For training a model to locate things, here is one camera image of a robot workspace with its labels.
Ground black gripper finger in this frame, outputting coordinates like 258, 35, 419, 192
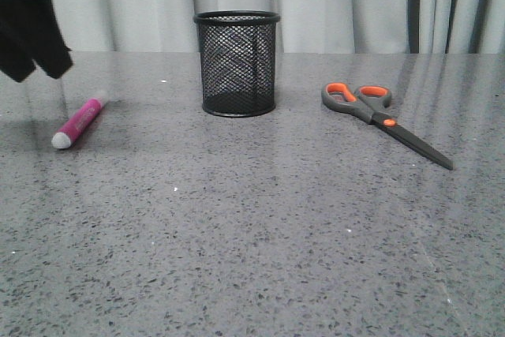
23, 0, 73, 79
1, 0, 35, 82

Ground pink marker pen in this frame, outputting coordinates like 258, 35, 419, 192
51, 90, 110, 150

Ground grey orange scissors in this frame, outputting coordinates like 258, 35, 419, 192
321, 82, 454, 170

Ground black mesh pen bin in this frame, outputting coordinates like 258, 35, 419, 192
193, 10, 280, 118

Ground grey curtain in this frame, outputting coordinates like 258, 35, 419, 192
52, 0, 504, 54

